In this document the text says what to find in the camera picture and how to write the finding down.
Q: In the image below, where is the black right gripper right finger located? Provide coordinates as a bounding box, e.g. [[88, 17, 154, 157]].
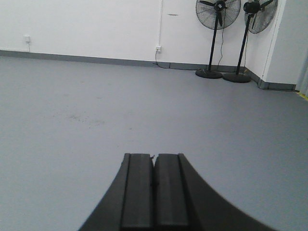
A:
[[154, 154, 257, 231]]

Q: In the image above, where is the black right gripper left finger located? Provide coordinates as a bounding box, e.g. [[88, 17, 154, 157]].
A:
[[80, 154, 154, 231]]

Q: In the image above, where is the white wall power socket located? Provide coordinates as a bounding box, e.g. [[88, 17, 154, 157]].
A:
[[155, 46, 162, 52]]

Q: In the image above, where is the black pedestal fan left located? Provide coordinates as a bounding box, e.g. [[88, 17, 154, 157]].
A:
[[195, 0, 242, 79]]

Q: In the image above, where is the black pedestal fan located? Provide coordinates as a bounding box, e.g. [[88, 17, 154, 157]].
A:
[[195, 0, 242, 79], [223, 0, 278, 83]]

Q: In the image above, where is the white wall box left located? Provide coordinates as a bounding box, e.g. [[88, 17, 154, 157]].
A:
[[24, 35, 31, 43]]

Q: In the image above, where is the white cable conduit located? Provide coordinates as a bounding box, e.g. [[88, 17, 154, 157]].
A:
[[158, 0, 164, 46]]

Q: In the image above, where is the black pedestal fan right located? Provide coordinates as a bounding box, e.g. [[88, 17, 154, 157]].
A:
[[223, 0, 278, 83]]

